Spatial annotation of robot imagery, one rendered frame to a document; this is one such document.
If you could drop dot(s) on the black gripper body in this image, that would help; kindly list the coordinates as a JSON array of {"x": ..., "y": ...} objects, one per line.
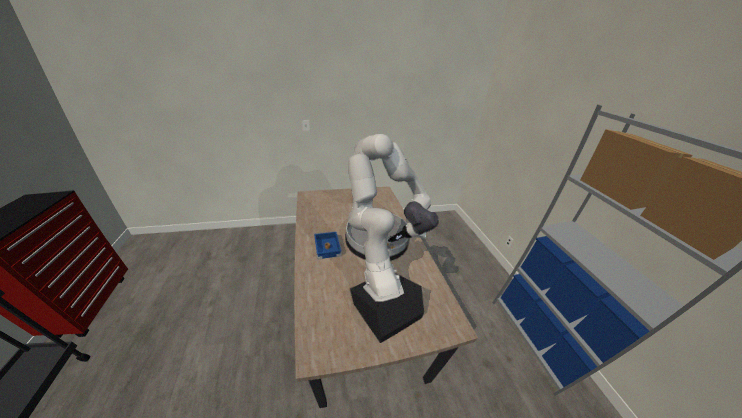
[{"x": 404, "y": 233}]

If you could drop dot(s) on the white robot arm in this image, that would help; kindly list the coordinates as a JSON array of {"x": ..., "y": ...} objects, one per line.
[{"x": 381, "y": 282}]

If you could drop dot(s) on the blue crate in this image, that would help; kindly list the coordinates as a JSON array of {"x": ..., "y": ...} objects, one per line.
[{"x": 329, "y": 237}]

